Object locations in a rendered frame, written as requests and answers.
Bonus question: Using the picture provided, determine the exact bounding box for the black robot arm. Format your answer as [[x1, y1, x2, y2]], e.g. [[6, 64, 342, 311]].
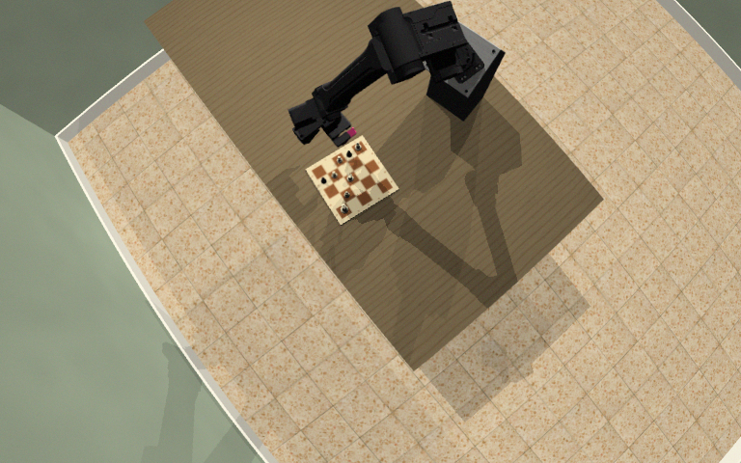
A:
[[288, 1, 484, 145]]

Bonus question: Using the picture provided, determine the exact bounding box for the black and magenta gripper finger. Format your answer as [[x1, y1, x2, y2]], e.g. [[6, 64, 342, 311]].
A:
[[341, 128, 356, 146]]

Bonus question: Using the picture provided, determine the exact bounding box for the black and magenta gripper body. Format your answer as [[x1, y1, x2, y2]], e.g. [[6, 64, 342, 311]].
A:
[[323, 112, 351, 147]]

